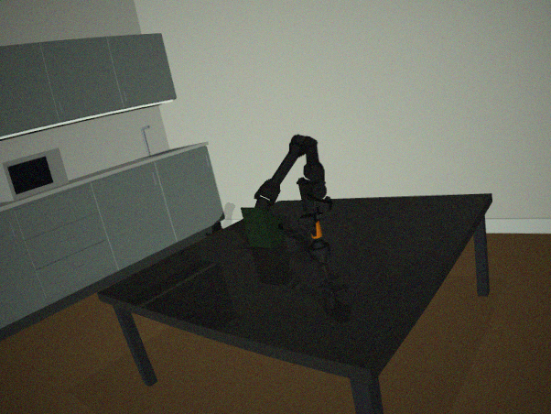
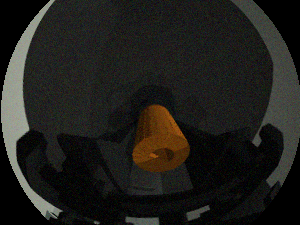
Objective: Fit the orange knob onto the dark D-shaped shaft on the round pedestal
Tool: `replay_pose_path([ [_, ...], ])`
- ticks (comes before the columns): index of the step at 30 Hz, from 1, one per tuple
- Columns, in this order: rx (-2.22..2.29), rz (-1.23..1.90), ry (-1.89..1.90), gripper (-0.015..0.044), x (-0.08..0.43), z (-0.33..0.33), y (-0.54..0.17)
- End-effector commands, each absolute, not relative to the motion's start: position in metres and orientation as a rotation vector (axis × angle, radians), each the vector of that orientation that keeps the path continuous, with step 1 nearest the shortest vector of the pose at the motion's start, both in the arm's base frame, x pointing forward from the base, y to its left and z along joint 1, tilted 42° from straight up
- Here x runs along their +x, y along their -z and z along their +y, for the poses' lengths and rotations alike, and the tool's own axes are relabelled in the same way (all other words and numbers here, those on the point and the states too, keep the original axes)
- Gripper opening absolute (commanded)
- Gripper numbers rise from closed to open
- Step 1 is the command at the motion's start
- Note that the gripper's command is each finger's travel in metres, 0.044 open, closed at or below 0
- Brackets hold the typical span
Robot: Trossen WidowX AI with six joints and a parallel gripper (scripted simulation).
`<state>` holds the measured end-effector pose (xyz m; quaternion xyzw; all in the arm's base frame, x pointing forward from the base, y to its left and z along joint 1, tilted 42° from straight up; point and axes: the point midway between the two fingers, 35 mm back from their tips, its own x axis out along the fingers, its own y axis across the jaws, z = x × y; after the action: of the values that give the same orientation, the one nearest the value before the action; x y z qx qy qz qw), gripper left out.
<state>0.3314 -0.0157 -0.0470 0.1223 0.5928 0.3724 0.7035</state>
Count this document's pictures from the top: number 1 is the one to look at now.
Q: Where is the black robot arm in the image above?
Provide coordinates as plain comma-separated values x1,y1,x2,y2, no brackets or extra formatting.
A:
254,135,333,212

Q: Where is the orange knob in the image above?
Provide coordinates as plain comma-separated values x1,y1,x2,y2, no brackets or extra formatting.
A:
311,221,322,239

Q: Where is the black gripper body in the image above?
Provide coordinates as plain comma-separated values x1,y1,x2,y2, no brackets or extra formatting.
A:
298,197,320,225

